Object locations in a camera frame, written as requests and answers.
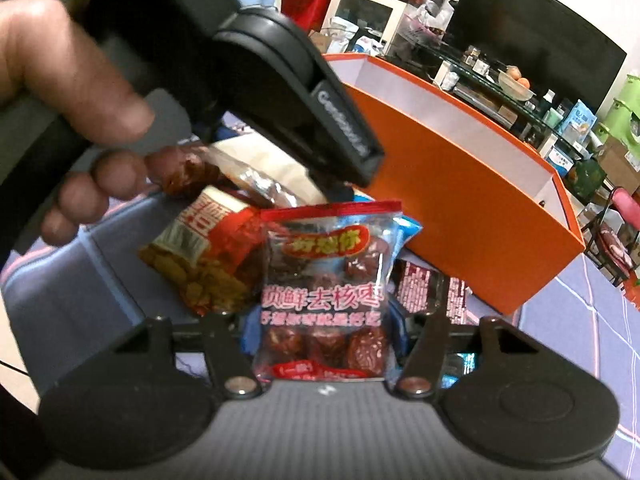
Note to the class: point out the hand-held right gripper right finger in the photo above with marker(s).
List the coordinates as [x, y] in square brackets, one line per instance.
[431, 345]

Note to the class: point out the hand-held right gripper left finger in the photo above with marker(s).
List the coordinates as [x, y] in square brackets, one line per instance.
[220, 342]

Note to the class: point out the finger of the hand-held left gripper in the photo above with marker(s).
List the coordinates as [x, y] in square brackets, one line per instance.
[345, 130]

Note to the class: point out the blue shiny packet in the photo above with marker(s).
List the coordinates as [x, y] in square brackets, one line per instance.
[462, 366]

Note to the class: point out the red date snack packet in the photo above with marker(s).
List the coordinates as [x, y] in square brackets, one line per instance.
[325, 300]

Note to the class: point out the orange cardboard box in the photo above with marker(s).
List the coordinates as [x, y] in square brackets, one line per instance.
[450, 175]

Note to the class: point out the person's left hand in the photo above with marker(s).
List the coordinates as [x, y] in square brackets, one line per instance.
[55, 60]

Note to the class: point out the dark packet pink print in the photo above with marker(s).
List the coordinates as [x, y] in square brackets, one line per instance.
[425, 285]

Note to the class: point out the yellow red peanut packet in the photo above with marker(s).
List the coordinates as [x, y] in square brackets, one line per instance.
[200, 260]

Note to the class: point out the blue white bag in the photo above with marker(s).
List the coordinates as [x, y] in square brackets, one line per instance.
[366, 46]

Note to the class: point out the blue flat snack packet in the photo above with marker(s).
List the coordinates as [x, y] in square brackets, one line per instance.
[408, 230]

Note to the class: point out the purple grid mat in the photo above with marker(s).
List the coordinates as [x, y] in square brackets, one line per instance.
[555, 320]

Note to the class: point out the red storage box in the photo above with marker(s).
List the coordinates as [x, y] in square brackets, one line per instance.
[300, 5]

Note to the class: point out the glass top TV stand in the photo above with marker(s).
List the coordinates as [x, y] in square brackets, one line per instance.
[482, 91]

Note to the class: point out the fruit bowl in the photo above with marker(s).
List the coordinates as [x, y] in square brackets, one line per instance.
[515, 90]

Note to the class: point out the black television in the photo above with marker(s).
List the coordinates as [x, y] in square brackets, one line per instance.
[540, 25]

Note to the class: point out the dark green bag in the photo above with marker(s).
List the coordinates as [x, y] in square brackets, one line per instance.
[586, 180]

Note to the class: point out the blue white carton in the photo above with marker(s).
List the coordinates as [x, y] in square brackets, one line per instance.
[583, 121]

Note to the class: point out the pink chair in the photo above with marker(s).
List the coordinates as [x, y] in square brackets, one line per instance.
[626, 204]

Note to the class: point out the brown cardboard box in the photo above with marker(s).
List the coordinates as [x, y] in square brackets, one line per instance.
[620, 162]

